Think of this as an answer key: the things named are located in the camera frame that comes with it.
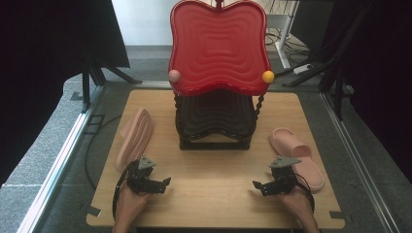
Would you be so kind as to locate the aluminium rail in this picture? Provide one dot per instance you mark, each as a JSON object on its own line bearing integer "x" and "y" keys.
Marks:
{"x": 61, "y": 161}
{"x": 356, "y": 155}

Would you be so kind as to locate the black metal stand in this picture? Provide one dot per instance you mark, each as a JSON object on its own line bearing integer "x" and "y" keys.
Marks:
{"x": 85, "y": 87}

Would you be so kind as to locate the white power strip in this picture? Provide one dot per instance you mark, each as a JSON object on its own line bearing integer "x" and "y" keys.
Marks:
{"x": 302, "y": 68}

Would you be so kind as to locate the black tape piece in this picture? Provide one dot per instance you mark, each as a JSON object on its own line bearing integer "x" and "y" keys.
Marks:
{"x": 337, "y": 215}
{"x": 92, "y": 210}
{"x": 76, "y": 96}

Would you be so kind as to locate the black curtain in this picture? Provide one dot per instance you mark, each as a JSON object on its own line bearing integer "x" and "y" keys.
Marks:
{"x": 48, "y": 64}
{"x": 379, "y": 64}

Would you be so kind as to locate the person's left hand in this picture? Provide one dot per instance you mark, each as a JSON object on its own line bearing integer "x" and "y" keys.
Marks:
{"x": 129, "y": 205}

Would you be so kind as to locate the black tripod stand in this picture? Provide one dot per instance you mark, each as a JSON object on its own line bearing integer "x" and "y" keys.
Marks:
{"x": 338, "y": 81}

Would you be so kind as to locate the red and black shoe rack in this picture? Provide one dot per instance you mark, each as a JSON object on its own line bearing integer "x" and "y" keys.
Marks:
{"x": 218, "y": 48}

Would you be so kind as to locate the person's right hand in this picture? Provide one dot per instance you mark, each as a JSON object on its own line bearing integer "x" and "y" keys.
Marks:
{"x": 301, "y": 204}

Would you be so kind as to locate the white desk frame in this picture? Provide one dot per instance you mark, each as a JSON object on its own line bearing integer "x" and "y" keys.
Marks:
{"x": 285, "y": 35}

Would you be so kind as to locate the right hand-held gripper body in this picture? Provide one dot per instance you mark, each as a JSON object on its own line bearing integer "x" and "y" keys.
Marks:
{"x": 283, "y": 181}

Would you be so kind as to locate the pink slipper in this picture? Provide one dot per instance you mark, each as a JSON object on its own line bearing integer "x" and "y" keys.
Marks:
{"x": 136, "y": 136}
{"x": 291, "y": 145}

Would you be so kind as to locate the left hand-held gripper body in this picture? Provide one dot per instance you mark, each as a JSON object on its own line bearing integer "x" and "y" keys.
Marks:
{"x": 141, "y": 181}

